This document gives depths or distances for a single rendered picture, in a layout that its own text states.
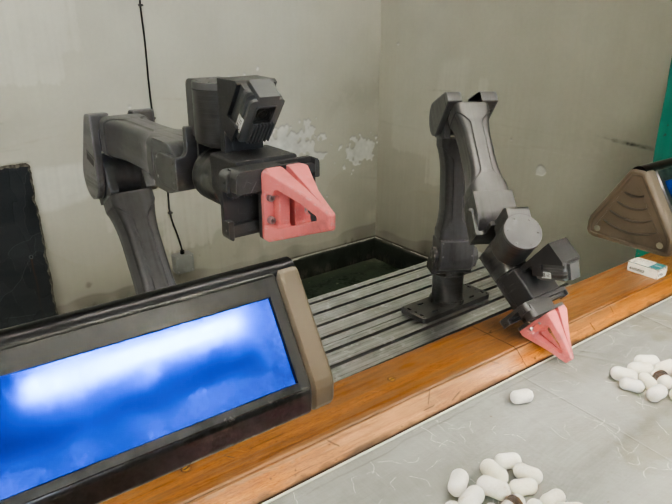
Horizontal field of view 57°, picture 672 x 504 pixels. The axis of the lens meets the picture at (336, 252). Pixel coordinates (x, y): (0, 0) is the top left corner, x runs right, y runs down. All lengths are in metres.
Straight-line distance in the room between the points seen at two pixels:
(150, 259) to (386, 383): 0.37
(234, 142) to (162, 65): 1.97
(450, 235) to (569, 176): 1.36
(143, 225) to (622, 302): 0.82
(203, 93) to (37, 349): 0.39
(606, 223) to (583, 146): 1.88
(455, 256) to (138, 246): 0.61
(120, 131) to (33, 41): 1.59
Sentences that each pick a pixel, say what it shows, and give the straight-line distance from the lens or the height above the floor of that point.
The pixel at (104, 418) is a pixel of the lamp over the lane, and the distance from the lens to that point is 0.29.
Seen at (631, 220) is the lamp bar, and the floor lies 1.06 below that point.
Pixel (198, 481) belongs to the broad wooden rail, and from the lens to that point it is 0.73.
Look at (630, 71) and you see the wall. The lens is 2.38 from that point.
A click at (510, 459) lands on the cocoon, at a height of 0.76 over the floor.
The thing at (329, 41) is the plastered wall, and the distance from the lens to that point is 2.98.
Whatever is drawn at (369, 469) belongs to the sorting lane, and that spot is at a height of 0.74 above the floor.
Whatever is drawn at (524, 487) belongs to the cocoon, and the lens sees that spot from 0.75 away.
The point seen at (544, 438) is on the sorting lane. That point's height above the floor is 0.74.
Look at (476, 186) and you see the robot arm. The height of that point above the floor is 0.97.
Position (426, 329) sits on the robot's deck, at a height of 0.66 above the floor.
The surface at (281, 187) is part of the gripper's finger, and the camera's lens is 0.54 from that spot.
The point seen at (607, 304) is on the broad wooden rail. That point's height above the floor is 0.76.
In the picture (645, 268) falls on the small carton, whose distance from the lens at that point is 1.33.
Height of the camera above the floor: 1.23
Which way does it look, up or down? 21 degrees down
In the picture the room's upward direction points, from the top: straight up
